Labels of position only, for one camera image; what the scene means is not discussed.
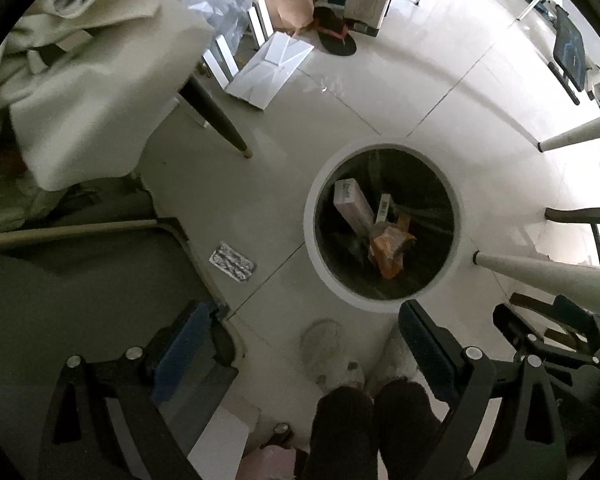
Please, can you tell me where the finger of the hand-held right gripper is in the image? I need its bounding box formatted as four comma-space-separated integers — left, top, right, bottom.
493, 304, 600, 387
509, 292, 600, 343

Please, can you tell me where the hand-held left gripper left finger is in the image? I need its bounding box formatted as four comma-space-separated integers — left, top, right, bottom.
37, 301, 239, 480

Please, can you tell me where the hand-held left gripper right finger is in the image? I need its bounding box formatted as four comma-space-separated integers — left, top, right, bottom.
398, 300, 569, 480

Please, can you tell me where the silver blister pack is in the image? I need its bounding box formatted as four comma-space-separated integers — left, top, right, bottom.
209, 242, 257, 282

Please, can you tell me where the white round trash bin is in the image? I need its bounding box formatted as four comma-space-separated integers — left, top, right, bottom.
303, 142, 477, 315

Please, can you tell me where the white right slipper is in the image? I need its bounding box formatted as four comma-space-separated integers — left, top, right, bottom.
367, 329, 421, 391

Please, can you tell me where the white slipper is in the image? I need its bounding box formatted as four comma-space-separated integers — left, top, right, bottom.
300, 321, 365, 390
367, 329, 421, 391

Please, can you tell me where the white tapered table leg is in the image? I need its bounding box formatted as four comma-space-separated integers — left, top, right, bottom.
537, 111, 600, 154
472, 251, 600, 315

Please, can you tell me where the person's right leg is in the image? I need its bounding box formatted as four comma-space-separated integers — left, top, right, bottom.
375, 379, 473, 480

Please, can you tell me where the black metal chair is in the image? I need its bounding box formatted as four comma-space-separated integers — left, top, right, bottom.
545, 206, 600, 270

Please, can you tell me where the white paper sheet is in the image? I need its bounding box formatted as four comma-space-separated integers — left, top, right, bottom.
186, 405, 262, 480

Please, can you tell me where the white left slipper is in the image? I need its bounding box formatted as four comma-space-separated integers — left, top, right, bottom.
300, 321, 365, 390

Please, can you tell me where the orange crumpled wrapper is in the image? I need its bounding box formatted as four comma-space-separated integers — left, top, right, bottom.
368, 215, 417, 280

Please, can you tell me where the grey green upholstered seat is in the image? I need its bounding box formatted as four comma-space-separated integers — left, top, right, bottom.
0, 217, 246, 466

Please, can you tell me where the pink cloth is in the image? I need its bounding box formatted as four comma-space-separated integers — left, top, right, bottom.
236, 447, 297, 480

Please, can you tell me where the white long carton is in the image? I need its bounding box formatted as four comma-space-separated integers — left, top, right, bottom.
333, 178, 376, 237

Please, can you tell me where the dark tapered furniture leg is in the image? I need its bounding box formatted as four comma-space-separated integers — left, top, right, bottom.
177, 74, 254, 160

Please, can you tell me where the black weight bench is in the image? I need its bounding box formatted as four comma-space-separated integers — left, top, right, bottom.
547, 4, 592, 106

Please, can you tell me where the beige cloth bag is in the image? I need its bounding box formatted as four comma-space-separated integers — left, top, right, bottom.
7, 0, 217, 193

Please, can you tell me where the white flat cardboard box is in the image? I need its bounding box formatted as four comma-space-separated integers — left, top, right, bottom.
224, 31, 315, 111

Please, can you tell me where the black flip-flop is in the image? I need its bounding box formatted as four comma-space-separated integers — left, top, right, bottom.
312, 6, 357, 56

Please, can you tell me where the clear plastic bag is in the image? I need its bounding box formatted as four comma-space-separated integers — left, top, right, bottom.
181, 0, 255, 53

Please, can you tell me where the brown paper bag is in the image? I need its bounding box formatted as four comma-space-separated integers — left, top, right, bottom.
265, 0, 326, 36

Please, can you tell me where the beige printed cloth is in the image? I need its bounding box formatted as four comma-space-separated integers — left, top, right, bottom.
0, 0, 181, 150

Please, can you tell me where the white metal frame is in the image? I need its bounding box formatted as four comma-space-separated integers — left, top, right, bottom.
200, 0, 273, 92

